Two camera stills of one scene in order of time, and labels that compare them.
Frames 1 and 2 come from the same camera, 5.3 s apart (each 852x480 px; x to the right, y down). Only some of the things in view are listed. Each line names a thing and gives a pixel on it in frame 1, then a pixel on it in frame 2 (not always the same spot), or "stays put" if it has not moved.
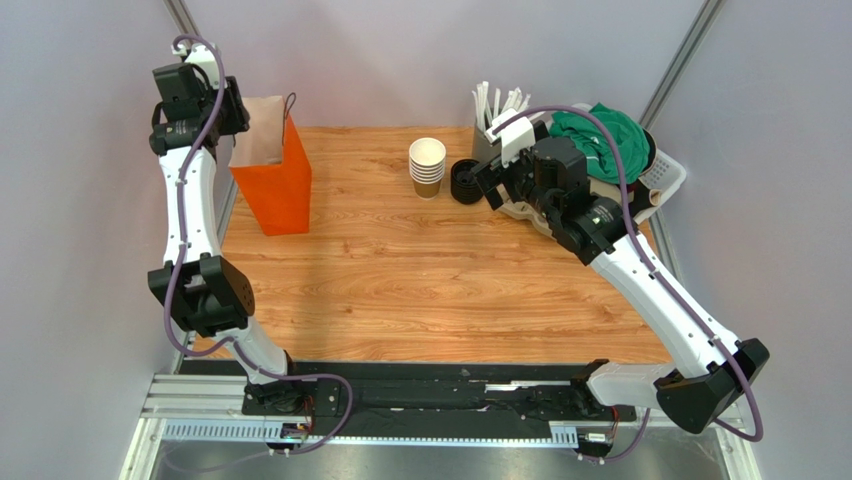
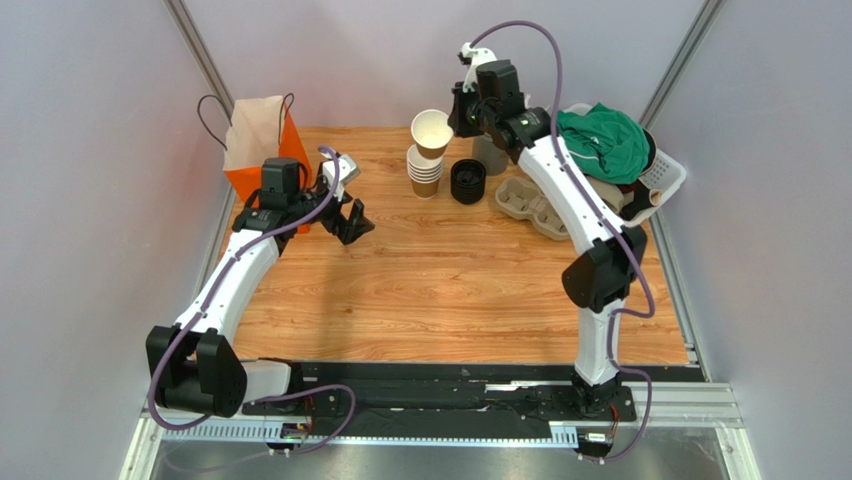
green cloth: (634, 144) stays put
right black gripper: (495, 176) to (460, 109)
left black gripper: (238, 117) to (356, 226)
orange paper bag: (269, 162) stays put
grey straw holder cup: (482, 149) stays put
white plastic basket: (665, 175) stays put
